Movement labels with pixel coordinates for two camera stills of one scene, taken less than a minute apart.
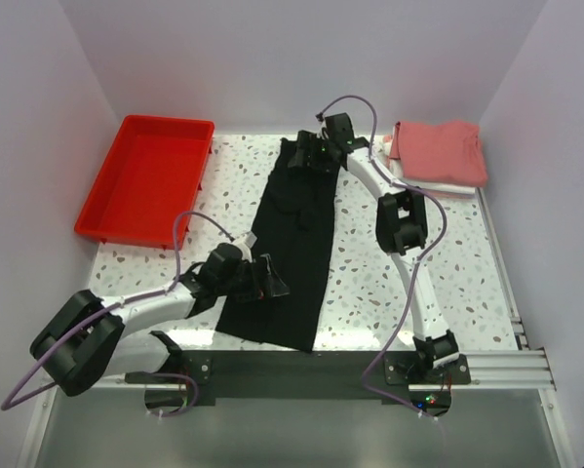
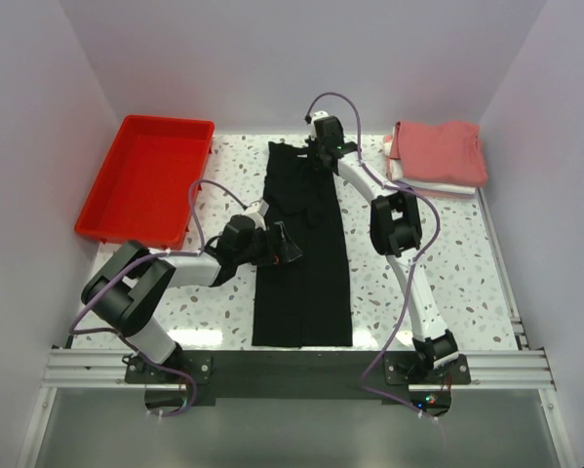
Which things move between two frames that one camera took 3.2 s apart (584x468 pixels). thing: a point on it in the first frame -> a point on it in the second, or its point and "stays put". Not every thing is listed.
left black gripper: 253,291 -> 270,255
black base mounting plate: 311,374 stays put
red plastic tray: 157,173 stays put
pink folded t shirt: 449,153 stays put
